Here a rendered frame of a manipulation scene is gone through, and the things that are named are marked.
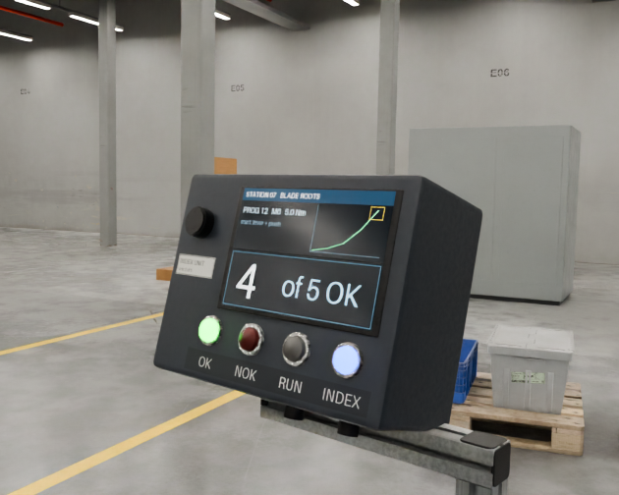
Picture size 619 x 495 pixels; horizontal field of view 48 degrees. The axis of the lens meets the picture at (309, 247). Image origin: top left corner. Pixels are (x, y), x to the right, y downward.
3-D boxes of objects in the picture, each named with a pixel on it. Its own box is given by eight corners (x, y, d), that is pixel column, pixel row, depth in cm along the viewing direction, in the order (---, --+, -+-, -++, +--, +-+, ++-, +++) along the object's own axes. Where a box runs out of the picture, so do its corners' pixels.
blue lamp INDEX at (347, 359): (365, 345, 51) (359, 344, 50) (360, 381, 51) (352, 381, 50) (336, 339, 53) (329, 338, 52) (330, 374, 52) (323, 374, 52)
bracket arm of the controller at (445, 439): (510, 477, 53) (512, 439, 53) (492, 490, 51) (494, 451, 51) (280, 410, 68) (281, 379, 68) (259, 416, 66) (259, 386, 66)
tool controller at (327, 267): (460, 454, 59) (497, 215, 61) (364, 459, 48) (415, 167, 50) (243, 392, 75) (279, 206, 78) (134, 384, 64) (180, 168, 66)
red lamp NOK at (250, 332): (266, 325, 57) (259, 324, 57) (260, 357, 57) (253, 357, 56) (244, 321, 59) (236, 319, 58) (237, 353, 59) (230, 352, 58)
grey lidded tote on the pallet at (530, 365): (570, 386, 393) (573, 328, 390) (571, 419, 337) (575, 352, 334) (494, 378, 407) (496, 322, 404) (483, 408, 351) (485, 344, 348)
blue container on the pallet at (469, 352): (477, 376, 411) (479, 339, 409) (464, 406, 354) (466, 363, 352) (409, 369, 424) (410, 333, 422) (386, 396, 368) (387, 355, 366)
